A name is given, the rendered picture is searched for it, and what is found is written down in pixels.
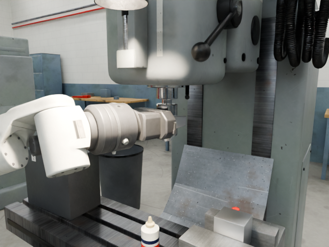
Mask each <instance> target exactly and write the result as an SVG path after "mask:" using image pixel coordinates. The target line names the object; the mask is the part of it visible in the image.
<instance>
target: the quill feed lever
mask: <svg viewBox="0 0 329 247"><path fill-rule="evenodd" d="M216 10H217V18H218V22H219V25H218V26H217V27H216V28H215V29H214V31H213V32H212V33H211V34H210V36H209V37H208V38H207V39H206V40H205V42H198V43H196V44H195V45H194V46H193V47H192V49H191V56H192V58H193V59H194V60H195V61H197V62H204V61H206V60H207V59H208V58H209V56H210V54H211V48H210V46H211V45H212V43H213V42H214V41H215V40H216V38H217V37H218V35H219V34H220V33H221V32H222V30H224V29H232V28H237V27H238V26H239V25H240V23H241V19H242V0H217V8H216Z"/></svg>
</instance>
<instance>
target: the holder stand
mask: <svg viewBox="0 0 329 247"><path fill-rule="evenodd" d="M28 152H29V159H28V163H27V165H26V166H25V176H26V185H27V196H28V202H30V203H32V204H34V205H37V206H39V207H41V208H43V209H46V210H48V211H50V212H52V213H54V214H56V215H59V216H61V217H63V218H66V219H68V220H70V221H71V220H73V219H75V218H77V217H79V216H81V215H82V214H84V213H86V212H88V211H90V210H91V209H93V208H95V207H97V206H99V205H100V204H101V200H100V178H99V157H98V155H94V154H92V153H91V152H89V151H88V150H87V154H88V158H89V162H90V166H89V167H88V168H86V169H85V170H81V171H78V172H76V173H71V174H68V175H65V176H60V177H55V178H48V177H47V176H46V171H45V167H44V162H43V158H42V155H38V156H32V154H31V152H30V148H29V147H28Z"/></svg>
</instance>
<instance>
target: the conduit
mask: <svg viewBox="0 0 329 247"><path fill-rule="evenodd" d="M297 2H298V10H297V11H298V12H297V18H296V25H295V17H296V16H295V15H296V8H297ZM276 7H277V8H276V22H275V23H276V24H275V25H276V26H275V38H274V58H275V60H277V61H283V60H284V59H285V58H286V57H287V55H288V59H289V63H290V65H291V66H292V67H297V66H299V64H300V62H301V48H302V37H303V30H304V39H303V40H304V41H303V51H302V61H303V62H304V63H308V62H309V61H311V59H312V64H313V66H314V67H315V68H317V69H320V68H323V67H324V66H325V64H326V62H327V59H328V56H329V38H328V37H326V31H327V25H328V19H329V0H320V6H319V7H320V8H319V9H316V10H315V0H277V6H276ZM284 28H285V29H284ZM284 32H285V35H284Z"/></svg>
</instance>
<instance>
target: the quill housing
mask: <svg viewBox="0 0 329 247"><path fill-rule="evenodd" d="M216 8H217V0H149V5H148V6H147V59H148V67H147V68H146V69H119V68H117V51H118V20H117V10H113V9H108V8H106V29H107V56H108V73H109V77H110V79H111V80H112V81H113V82H115V83H117V84H121V85H178V86H183V85H207V84H216V83H218V82H220V81H221V80H222V79H223V77H224V75H225V66H226V62H227V59H226V42H227V30H226V29H224V30H222V32H221V33H220V34H219V35H218V37H217V38H216V40H215V41H214V42H213V43H212V45H211V46H210V48H211V54H210V56H209V58H208V59H207V60H206V61H204V62H197V61H195V60H194V59H193V58H192V56H191V49H192V47H193V46H194V45H195V44H196V43H198V42H205V40H206V39H207V38H208V37H209V36H210V34H211V33H212V32H213V31H214V29H215V28H216V27H217V26H218V25H219V22H218V18H217V10H216Z"/></svg>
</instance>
